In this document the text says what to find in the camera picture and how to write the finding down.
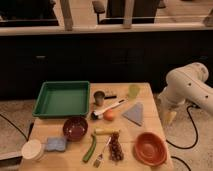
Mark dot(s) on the bunch of brown grapes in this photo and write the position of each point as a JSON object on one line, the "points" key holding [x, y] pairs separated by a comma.
{"points": [[116, 153]]}

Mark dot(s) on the yellow green plastic cup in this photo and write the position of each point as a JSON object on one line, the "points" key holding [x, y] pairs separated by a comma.
{"points": [[133, 91]]}

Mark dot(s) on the green plastic tray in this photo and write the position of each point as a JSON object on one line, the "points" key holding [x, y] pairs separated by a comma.
{"points": [[58, 99]]}

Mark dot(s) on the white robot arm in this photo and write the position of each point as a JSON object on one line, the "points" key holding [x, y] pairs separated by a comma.
{"points": [[185, 83]]}

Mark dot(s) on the orange fruit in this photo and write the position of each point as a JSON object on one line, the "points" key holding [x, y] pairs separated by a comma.
{"points": [[109, 115]]}

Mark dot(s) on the purple bowl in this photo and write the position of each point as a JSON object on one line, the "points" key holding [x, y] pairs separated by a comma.
{"points": [[75, 128]]}

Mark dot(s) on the blue sponge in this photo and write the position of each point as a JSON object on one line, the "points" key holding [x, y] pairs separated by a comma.
{"points": [[56, 144]]}

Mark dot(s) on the small fork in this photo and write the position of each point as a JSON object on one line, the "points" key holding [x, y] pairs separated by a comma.
{"points": [[99, 158]]}

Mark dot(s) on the black office chair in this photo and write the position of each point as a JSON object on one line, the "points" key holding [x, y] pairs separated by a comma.
{"points": [[127, 11]]}

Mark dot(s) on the metal cup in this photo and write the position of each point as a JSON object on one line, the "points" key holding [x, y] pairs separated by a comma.
{"points": [[99, 98]]}

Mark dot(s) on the orange bowl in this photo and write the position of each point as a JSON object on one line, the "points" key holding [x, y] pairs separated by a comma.
{"points": [[150, 149]]}

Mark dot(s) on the green pea pod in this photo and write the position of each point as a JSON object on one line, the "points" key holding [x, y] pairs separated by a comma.
{"points": [[90, 151]]}

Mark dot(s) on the grey blue towel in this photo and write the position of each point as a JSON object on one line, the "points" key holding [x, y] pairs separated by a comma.
{"points": [[135, 114]]}

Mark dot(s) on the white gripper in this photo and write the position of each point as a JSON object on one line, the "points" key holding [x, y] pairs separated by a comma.
{"points": [[168, 112]]}

